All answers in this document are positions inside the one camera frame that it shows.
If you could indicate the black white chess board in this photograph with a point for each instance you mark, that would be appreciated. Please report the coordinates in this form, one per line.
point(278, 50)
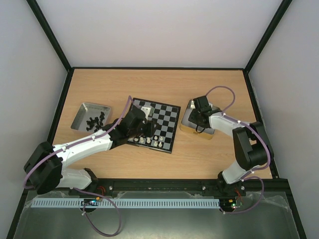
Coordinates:
point(167, 116)

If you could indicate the gold tin of white pieces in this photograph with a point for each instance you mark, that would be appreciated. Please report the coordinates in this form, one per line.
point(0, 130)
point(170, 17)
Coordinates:
point(189, 127)

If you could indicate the silver tray of black pieces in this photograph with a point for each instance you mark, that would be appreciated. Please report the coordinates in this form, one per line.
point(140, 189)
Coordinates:
point(87, 110)

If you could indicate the black cage frame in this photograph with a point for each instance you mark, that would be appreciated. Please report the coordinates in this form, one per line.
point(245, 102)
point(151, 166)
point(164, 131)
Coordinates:
point(275, 184)

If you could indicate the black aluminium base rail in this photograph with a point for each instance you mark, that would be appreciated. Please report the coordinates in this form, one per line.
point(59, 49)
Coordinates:
point(205, 187)

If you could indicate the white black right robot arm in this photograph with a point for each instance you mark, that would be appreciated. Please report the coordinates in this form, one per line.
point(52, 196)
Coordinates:
point(252, 148)

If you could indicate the light blue cable duct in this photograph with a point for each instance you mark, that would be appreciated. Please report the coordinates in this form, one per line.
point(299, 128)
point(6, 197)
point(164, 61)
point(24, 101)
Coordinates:
point(127, 203)

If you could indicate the black chess piece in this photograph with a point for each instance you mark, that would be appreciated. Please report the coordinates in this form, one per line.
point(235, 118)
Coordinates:
point(93, 128)
point(102, 116)
point(91, 122)

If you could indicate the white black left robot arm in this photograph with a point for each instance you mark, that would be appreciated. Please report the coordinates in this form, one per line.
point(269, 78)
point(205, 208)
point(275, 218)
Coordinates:
point(48, 166)

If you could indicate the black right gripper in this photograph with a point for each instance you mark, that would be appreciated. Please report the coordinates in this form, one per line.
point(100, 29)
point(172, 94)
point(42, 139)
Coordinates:
point(195, 117)

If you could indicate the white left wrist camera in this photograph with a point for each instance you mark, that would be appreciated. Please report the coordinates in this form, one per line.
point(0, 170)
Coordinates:
point(148, 110)

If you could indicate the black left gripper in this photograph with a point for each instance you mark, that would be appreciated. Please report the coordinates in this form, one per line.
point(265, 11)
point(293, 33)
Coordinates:
point(150, 131)

